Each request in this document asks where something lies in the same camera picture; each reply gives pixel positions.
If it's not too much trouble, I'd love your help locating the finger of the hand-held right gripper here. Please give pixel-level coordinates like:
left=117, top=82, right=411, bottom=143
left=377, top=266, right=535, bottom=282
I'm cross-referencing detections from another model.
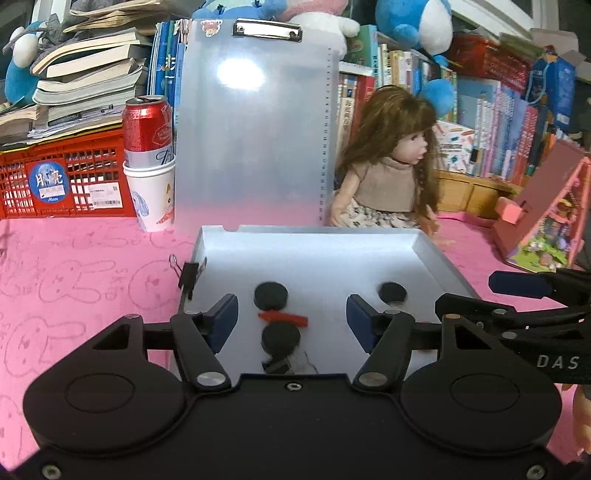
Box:
left=435, top=294, right=591, bottom=335
left=488, top=267, right=591, bottom=304

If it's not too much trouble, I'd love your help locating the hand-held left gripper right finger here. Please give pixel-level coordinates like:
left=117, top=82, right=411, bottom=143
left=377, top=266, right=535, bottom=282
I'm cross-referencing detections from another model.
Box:
left=346, top=294, right=499, bottom=393

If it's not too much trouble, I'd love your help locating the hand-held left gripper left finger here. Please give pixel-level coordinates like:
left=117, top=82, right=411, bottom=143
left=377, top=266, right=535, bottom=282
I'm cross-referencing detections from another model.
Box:
left=92, top=294, right=239, bottom=393

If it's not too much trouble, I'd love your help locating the black round disc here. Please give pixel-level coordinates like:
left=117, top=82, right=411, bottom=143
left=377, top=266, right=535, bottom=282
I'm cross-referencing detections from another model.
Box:
left=379, top=282, right=407, bottom=304
left=261, top=323, right=302, bottom=355
left=254, top=282, right=289, bottom=309

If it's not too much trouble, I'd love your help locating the red strip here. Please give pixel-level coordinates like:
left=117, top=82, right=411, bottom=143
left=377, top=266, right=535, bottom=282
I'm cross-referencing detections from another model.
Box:
left=257, top=311, right=309, bottom=328

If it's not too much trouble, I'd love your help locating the dark grey block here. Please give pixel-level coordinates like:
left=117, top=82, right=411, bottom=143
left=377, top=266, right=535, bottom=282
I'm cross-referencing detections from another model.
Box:
left=262, top=354, right=296, bottom=376

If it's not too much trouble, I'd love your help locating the white shallow box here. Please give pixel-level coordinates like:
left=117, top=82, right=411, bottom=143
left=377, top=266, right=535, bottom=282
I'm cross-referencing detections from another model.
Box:
left=178, top=224, right=481, bottom=377

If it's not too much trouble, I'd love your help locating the person's right hand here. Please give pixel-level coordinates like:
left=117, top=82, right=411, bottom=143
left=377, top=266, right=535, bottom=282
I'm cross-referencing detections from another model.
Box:
left=573, top=384, right=591, bottom=464

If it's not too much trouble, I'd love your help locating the black binder clip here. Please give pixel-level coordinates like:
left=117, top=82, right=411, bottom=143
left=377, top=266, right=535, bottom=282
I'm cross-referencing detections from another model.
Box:
left=168, top=255, right=208, bottom=301

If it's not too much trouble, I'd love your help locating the pink toy house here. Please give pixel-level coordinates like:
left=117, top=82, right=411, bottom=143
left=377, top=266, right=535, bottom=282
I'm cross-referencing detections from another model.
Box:
left=492, top=138, right=591, bottom=273

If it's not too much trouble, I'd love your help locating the wooden shelf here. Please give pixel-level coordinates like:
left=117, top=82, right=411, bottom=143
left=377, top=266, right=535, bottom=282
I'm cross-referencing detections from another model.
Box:
left=434, top=168, right=525, bottom=220

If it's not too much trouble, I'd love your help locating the long-haired doll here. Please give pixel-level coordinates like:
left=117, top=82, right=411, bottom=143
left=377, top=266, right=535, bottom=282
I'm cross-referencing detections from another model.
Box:
left=330, top=85, right=458, bottom=252

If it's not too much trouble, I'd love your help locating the white paper cup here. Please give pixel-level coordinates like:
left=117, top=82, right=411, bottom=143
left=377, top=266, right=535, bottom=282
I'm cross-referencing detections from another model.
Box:
left=122, top=154, right=177, bottom=233

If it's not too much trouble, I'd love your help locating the pink bunny print towel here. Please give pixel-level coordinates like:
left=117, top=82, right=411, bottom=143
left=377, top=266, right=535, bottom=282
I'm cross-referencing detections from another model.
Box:
left=0, top=210, right=591, bottom=462

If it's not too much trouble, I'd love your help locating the row of shelved books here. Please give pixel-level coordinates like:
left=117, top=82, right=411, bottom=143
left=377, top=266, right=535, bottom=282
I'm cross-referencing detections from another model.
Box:
left=337, top=25, right=591, bottom=181

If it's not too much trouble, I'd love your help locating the translucent clipboard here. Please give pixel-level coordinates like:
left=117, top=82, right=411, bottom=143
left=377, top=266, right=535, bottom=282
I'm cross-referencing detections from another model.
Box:
left=175, top=17, right=340, bottom=229

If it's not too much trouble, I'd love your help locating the blue carton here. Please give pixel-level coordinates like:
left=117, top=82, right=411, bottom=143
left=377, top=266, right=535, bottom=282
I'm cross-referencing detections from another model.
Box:
left=526, top=46, right=578, bottom=134

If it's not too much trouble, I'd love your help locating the red plastic basket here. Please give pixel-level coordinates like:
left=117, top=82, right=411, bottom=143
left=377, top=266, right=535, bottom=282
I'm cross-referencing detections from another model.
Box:
left=0, top=129, right=139, bottom=220

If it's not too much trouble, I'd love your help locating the red drink can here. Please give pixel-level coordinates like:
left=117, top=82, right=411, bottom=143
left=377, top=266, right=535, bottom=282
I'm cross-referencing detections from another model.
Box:
left=122, top=95, right=175, bottom=169

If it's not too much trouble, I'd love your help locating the blue book set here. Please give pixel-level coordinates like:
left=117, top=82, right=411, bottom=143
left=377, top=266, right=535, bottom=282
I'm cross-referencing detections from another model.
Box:
left=148, top=19, right=190, bottom=109

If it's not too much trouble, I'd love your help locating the large blue plush toy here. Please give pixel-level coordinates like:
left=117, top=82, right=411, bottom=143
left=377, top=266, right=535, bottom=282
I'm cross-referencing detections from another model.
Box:
left=375, top=0, right=458, bottom=118

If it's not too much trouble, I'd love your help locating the stack of worn books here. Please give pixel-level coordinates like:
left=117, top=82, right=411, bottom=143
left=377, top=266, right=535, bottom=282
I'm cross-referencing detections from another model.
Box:
left=0, top=0, right=160, bottom=148

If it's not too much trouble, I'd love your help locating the white and pink plush toy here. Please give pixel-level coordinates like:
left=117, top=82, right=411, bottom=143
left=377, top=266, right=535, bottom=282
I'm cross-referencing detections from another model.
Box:
left=259, top=0, right=361, bottom=58

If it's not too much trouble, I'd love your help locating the small blue plush toy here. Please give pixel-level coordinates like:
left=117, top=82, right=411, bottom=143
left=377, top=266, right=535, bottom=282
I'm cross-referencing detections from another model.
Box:
left=198, top=0, right=282, bottom=21

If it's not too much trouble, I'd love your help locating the blue and white plush toy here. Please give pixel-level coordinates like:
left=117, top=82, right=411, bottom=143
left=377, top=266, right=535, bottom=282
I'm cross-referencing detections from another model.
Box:
left=4, top=23, right=40, bottom=107

